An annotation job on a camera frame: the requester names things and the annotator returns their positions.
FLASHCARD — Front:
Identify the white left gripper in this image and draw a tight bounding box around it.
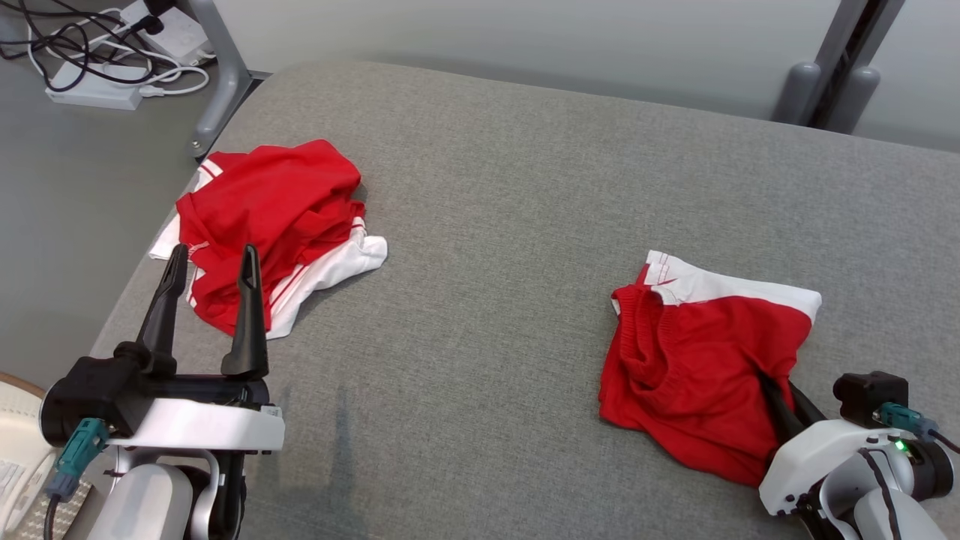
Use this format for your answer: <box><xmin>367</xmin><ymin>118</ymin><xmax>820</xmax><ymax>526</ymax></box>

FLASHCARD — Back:
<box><xmin>105</xmin><ymin>244</ymin><xmax>286</xmax><ymax>455</ymax></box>

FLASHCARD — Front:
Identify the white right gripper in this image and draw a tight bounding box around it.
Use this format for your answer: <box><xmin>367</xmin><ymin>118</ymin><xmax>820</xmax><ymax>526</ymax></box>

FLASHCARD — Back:
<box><xmin>757</xmin><ymin>371</ymin><xmax>912</xmax><ymax>518</ymax></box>

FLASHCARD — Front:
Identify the red shorts white hem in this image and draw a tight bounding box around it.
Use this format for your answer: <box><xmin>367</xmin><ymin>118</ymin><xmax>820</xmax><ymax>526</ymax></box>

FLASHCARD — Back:
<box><xmin>598</xmin><ymin>250</ymin><xmax>823</xmax><ymax>488</ymax></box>

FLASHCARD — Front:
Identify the red white-trimmed shirt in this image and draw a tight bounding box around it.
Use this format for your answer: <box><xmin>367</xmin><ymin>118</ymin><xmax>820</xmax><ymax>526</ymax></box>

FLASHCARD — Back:
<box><xmin>148</xmin><ymin>139</ymin><xmax>389</xmax><ymax>340</ymax></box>

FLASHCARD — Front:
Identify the grey metal desk leg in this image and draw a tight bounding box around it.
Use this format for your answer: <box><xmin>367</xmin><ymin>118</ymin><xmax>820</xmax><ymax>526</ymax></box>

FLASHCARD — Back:
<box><xmin>176</xmin><ymin>0</ymin><xmax>256</xmax><ymax>160</ymax></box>

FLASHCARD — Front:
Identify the long white power strip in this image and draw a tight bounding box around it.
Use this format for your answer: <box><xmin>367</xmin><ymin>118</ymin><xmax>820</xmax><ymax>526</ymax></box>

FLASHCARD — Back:
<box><xmin>45</xmin><ymin>60</ymin><xmax>143</xmax><ymax>111</ymax></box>

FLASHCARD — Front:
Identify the black power plug adapter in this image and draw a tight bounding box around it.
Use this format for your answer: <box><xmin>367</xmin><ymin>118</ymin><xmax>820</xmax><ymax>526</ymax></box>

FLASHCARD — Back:
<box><xmin>141</xmin><ymin>0</ymin><xmax>172</xmax><ymax>35</ymax></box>

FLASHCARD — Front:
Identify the white looped cable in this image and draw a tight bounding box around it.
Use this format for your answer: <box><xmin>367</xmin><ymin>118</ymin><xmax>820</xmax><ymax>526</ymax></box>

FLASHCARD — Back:
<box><xmin>112</xmin><ymin>64</ymin><xmax>211</xmax><ymax>98</ymax></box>

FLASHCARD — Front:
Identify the grey cylindrical post foot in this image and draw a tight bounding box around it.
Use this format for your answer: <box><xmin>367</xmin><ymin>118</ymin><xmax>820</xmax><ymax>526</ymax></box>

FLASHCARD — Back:
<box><xmin>772</xmin><ymin>62</ymin><xmax>823</xmax><ymax>125</ymax></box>
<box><xmin>825</xmin><ymin>66</ymin><xmax>881</xmax><ymax>134</ymax></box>

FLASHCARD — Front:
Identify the tangled black cable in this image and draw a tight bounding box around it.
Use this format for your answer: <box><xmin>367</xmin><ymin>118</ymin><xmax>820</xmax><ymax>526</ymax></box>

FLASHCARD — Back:
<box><xmin>0</xmin><ymin>0</ymin><xmax>151</xmax><ymax>85</ymax></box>

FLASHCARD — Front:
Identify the grey partition post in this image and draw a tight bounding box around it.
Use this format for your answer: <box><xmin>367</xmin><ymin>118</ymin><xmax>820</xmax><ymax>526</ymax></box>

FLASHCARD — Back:
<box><xmin>806</xmin><ymin>0</ymin><xmax>908</xmax><ymax>128</ymax></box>

